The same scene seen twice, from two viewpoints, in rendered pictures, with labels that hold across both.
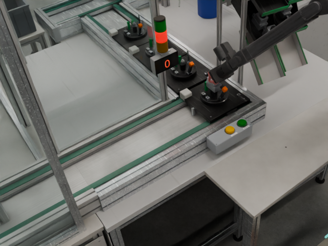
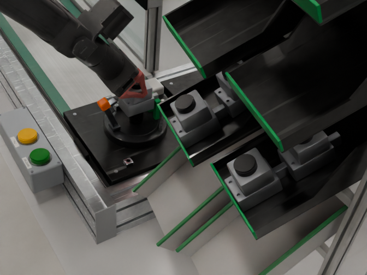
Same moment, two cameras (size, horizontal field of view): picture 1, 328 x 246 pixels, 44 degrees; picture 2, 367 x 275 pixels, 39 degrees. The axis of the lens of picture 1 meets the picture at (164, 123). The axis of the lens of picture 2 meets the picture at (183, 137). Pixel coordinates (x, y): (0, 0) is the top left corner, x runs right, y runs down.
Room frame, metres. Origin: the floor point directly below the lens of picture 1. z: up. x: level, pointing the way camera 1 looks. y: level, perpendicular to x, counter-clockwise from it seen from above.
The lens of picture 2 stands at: (1.49, -1.11, 1.74)
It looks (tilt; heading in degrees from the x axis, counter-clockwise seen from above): 43 degrees down; 82
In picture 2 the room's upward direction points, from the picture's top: 6 degrees clockwise
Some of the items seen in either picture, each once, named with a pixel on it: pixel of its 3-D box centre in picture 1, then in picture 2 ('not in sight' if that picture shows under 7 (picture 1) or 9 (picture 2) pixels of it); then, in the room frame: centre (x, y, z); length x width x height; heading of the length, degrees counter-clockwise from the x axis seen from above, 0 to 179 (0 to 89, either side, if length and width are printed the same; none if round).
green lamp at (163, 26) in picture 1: (160, 24); not in sight; (1.51, -0.03, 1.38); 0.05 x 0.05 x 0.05
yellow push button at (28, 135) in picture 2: (229, 130); (27, 137); (1.27, -0.28, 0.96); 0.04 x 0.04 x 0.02
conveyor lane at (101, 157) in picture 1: (160, 130); (88, 74); (1.37, 0.02, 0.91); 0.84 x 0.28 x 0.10; 119
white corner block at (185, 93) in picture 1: (185, 94); (151, 90); (1.54, -0.12, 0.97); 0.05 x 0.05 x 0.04; 29
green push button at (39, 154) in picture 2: (241, 123); (40, 157); (1.30, -0.35, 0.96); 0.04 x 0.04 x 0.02
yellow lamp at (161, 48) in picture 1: (162, 45); not in sight; (1.51, -0.03, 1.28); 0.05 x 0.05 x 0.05
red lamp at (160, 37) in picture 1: (161, 34); not in sight; (1.51, -0.03, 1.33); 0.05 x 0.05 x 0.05
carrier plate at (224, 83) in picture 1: (214, 98); (135, 130); (1.50, -0.25, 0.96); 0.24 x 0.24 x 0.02; 29
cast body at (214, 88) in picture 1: (212, 80); (140, 93); (1.51, -0.25, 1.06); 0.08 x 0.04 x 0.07; 29
